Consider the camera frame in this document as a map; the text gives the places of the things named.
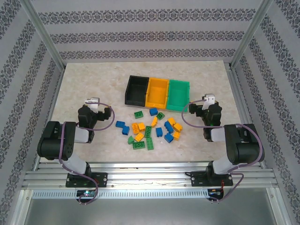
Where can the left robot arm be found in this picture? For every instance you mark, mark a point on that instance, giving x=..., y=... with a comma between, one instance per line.
x=54, y=140

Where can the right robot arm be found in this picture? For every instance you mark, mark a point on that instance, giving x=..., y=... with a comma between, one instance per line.
x=243, y=150

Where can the yellow plastic bin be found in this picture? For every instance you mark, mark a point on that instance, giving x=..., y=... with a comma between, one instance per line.
x=157, y=93

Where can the aluminium frame post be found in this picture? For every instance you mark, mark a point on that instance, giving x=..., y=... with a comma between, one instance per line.
x=44, y=35
x=252, y=35

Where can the green plastic bin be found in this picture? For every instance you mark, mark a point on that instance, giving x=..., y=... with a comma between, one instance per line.
x=178, y=96

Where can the small circuit board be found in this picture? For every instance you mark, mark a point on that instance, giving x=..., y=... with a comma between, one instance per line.
x=216, y=192
x=86, y=193

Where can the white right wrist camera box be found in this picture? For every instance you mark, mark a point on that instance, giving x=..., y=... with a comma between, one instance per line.
x=209, y=100

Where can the small blue lego brick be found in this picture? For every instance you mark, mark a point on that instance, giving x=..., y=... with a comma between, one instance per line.
x=168, y=138
x=168, y=126
x=159, y=132
x=125, y=130
x=153, y=111
x=120, y=124

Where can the long green lego brick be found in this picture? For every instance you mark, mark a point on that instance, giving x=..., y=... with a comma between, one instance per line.
x=138, y=145
x=150, y=143
x=148, y=131

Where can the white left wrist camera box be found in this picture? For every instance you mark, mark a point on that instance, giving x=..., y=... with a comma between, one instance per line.
x=93, y=103

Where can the small yellow lego brick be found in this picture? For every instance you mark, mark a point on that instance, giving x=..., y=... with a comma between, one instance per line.
x=171, y=120
x=135, y=128
x=177, y=127
x=139, y=137
x=141, y=126
x=176, y=135

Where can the grey metal panel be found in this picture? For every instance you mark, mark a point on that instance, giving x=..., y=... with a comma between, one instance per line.
x=150, y=212

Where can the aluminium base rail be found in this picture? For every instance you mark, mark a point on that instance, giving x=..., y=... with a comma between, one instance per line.
x=150, y=177

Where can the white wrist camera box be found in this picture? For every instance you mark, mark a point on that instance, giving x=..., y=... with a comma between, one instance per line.
x=209, y=100
x=93, y=103

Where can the small green lego brick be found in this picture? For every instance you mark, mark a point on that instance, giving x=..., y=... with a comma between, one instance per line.
x=130, y=140
x=160, y=115
x=138, y=114

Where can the curved yellow lego brick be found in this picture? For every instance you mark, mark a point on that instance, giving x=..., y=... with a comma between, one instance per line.
x=154, y=122

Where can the black plastic bin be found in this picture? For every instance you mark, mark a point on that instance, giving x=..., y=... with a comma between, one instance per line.
x=137, y=90

